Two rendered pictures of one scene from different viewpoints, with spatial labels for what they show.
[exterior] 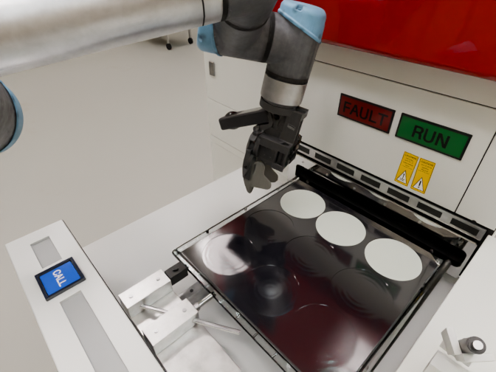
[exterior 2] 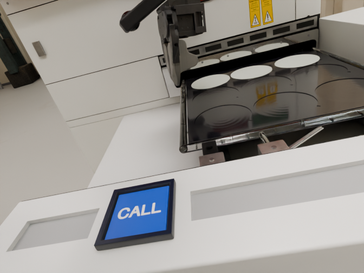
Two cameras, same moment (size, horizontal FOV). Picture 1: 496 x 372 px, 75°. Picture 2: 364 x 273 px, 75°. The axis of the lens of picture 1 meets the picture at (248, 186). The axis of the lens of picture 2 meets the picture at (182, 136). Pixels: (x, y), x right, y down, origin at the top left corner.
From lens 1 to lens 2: 0.47 m
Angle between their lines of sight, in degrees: 34
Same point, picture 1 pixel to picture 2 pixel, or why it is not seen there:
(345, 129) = not seen: hidden behind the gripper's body
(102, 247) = not seen: hidden behind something
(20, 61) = not seen: outside the picture
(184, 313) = (278, 148)
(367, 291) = (319, 70)
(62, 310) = (214, 218)
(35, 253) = (34, 249)
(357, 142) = (213, 18)
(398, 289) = (325, 62)
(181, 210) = (115, 163)
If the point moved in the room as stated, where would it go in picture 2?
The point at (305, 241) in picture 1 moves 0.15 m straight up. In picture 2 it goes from (249, 84) to (241, 10)
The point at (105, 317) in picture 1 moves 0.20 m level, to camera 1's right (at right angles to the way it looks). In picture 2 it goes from (270, 169) to (340, 78)
